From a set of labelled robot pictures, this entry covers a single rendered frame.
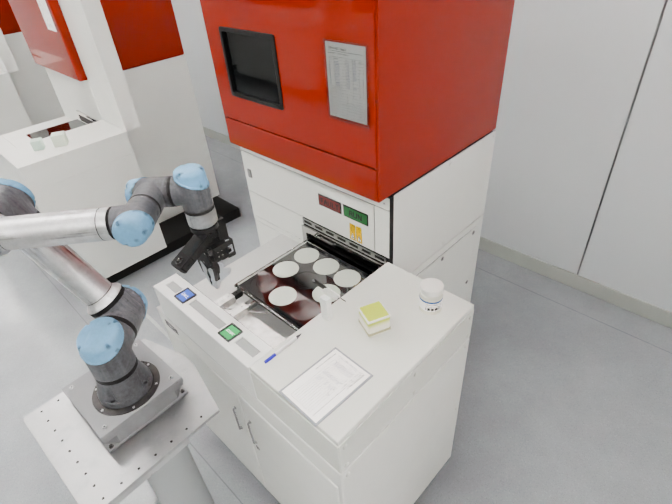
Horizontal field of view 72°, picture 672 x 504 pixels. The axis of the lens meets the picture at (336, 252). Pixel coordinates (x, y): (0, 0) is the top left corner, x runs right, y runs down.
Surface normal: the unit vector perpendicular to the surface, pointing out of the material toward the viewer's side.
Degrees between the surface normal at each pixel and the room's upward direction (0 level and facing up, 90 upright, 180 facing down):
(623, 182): 90
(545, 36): 90
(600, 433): 0
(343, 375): 0
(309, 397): 0
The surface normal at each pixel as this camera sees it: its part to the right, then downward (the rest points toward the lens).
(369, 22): -0.69, 0.47
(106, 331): -0.07, -0.72
